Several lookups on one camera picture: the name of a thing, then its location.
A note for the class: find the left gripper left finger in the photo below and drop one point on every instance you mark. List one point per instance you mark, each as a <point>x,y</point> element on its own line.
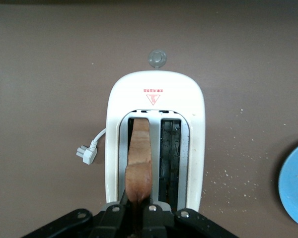
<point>109,223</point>

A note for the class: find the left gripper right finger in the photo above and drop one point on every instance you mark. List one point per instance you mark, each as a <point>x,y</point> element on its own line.
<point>154,223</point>

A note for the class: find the brown bread slice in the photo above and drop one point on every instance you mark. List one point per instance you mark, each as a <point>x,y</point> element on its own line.
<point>139,161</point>

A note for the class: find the blue plate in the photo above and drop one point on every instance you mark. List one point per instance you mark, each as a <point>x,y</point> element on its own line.
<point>295,186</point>

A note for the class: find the white two-slot toaster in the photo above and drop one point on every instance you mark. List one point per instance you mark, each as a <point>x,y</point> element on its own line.
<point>196,148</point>

